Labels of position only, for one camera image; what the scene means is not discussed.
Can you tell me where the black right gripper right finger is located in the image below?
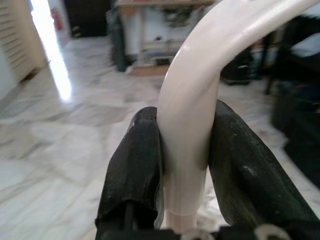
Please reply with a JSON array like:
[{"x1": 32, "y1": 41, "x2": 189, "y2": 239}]
[{"x1": 208, "y1": 99, "x2": 320, "y2": 227}]

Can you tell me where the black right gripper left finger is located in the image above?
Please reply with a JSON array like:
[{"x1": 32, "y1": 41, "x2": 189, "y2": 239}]
[{"x1": 94, "y1": 106, "x2": 165, "y2": 230}]

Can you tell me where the beige long-handled dustpan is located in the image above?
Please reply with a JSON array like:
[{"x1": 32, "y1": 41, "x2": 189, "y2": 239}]
[{"x1": 153, "y1": 0, "x2": 320, "y2": 231}]

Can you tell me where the dark furniture block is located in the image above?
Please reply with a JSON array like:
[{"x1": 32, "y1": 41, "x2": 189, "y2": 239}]
[{"x1": 271, "y1": 84, "x2": 320, "y2": 182}]

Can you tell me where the black bag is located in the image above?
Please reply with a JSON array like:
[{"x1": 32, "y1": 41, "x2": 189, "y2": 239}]
[{"x1": 221, "y1": 47, "x2": 254, "y2": 86}]

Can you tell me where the light wooden table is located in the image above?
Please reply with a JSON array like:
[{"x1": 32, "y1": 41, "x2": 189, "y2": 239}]
[{"x1": 116, "y1": 0, "x2": 217, "y2": 69}]

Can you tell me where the dark green tall bag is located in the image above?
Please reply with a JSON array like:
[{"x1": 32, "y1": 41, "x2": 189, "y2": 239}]
[{"x1": 107, "y1": 7, "x2": 129, "y2": 73}]

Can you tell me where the black chair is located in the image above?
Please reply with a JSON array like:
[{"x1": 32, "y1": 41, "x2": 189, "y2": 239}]
[{"x1": 264, "y1": 14, "x2": 320, "y2": 96}]

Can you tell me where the black cabinet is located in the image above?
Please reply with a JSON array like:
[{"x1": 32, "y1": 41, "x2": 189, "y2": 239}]
[{"x1": 63, "y1": 0, "x2": 109, "y2": 39}]

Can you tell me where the red fire extinguisher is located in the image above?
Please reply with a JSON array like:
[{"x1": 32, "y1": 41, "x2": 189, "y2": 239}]
[{"x1": 50, "y1": 8, "x2": 62, "y2": 32}]

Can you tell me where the cream louvered door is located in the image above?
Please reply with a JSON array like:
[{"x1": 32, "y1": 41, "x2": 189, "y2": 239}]
[{"x1": 0, "y1": 0, "x2": 48, "y2": 85}]

